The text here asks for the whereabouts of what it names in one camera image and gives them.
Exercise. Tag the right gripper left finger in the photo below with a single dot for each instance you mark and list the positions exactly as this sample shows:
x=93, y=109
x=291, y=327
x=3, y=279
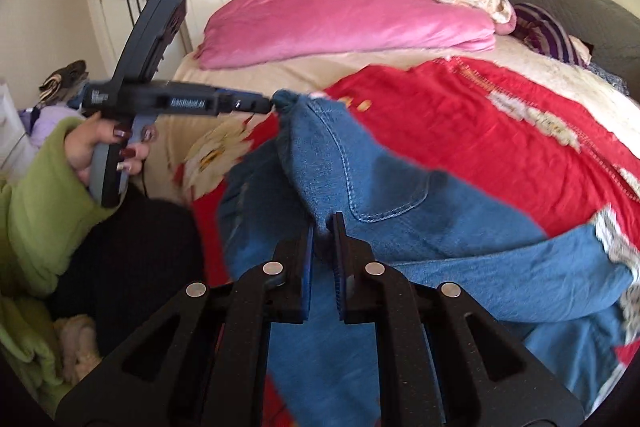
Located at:
x=202, y=359

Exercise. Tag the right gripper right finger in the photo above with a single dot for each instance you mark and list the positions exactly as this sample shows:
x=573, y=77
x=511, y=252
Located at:
x=443, y=360

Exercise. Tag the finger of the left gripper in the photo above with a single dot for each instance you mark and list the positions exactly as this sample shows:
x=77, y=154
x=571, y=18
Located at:
x=251, y=102

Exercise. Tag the blue denim lace-trimmed pants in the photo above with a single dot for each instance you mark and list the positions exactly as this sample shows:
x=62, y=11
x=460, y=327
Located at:
x=564, y=298

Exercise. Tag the green left sleeve forearm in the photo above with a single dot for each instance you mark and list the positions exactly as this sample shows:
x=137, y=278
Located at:
x=48, y=213

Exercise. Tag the left hand red nails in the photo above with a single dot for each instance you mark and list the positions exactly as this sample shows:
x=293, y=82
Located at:
x=80, y=143

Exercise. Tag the cream bed sheet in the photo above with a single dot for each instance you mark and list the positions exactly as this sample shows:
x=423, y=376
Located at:
x=617, y=113

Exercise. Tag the pink folded quilt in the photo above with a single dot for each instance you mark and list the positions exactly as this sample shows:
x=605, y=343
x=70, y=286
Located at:
x=244, y=33

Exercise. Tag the red embroidered bedspread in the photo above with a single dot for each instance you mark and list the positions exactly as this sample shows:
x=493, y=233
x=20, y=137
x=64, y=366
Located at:
x=454, y=169

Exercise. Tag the purple striped pillow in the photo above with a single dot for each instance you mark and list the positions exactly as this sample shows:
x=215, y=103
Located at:
x=542, y=33

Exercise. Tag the grey bed headboard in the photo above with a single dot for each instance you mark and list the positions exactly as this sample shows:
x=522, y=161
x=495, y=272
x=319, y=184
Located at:
x=610, y=28

